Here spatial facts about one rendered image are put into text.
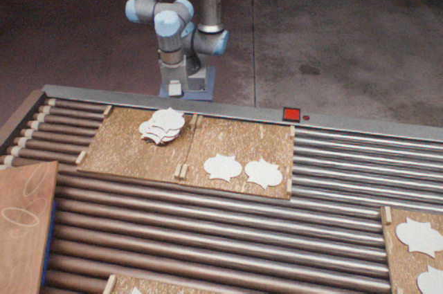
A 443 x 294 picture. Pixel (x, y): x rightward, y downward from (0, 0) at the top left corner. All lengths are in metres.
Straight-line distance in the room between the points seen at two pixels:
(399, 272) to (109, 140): 1.14
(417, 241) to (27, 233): 1.21
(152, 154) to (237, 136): 0.35
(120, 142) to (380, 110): 2.24
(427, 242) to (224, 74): 2.37
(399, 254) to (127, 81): 2.66
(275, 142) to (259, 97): 1.61
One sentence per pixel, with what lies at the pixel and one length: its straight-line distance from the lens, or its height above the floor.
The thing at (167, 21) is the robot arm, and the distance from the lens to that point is 1.09.
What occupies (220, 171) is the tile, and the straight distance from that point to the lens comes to 1.32.
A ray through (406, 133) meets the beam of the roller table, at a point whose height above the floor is 0.92.
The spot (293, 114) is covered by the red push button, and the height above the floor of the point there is 0.93.
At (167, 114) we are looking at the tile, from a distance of 1.46.
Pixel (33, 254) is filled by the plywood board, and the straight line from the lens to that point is 1.20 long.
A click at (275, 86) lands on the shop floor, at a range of 3.14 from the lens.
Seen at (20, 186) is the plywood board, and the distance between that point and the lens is 1.36.
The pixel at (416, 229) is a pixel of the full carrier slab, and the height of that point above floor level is 0.95.
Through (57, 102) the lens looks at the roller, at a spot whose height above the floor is 0.92.
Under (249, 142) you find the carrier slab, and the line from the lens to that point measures 1.42.
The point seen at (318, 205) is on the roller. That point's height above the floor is 0.92.
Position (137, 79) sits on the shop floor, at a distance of 3.31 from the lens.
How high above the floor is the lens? 2.01
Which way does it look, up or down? 47 degrees down
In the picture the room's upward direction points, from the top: 2 degrees counter-clockwise
